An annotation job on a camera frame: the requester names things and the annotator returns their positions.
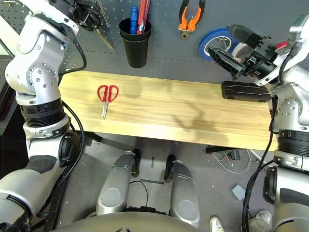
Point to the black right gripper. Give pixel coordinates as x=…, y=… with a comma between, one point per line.
x=264, y=60

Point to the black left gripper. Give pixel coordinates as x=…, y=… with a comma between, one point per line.
x=72, y=10

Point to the white tape roll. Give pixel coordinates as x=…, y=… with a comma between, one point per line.
x=237, y=52

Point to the orange black pliers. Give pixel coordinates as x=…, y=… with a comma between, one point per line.
x=183, y=20

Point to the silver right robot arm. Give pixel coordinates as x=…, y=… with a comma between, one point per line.
x=289, y=108

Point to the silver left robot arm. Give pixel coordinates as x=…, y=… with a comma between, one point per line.
x=36, y=77

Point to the grey perforated pegboard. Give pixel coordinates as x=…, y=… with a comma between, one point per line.
x=169, y=48

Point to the blue tape roll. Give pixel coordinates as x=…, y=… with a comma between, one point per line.
x=202, y=48

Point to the black plastic cup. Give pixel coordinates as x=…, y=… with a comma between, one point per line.
x=124, y=26

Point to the black plastic tool case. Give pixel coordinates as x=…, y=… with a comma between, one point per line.
x=241, y=91

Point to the red tape roll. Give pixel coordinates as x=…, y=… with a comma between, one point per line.
x=281, y=46

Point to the black cup holder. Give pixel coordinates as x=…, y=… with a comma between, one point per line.
x=136, y=55

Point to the black table foot bar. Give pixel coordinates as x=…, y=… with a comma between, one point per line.
x=94, y=137
x=217, y=149

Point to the black power adapter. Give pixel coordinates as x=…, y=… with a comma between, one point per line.
x=234, y=155

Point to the large black equipment case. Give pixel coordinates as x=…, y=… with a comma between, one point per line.
x=6, y=101

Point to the short black floor tape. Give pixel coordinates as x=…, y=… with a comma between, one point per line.
x=152, y=162

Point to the small grey box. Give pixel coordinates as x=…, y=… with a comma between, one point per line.
x=238, y=192

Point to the silver right robot leg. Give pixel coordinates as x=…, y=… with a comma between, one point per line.
x=183, y=193

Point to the silver robot leg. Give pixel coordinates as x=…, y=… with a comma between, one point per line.
x=113, y=186
x=183, y=193

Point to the long black floor tape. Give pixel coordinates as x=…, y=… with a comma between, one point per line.
x=152, y=181

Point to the grey sneaker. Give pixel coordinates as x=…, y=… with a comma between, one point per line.
x=262, y=221

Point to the white sneaker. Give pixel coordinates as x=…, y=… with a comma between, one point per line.
x=217, y=224

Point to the silver left robot leg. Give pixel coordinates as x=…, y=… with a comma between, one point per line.
x=113, y=186

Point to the black waist box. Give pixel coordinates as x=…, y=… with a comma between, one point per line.
x=144, y=209

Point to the grey robot torso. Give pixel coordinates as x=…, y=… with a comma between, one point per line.
x=125, y=224

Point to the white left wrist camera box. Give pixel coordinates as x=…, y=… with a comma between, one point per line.
x=48, y=9

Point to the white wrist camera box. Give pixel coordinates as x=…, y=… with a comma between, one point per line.
x=268, y=75
x=48, y=9

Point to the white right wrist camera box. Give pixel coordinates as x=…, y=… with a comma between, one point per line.
x=268, y=75

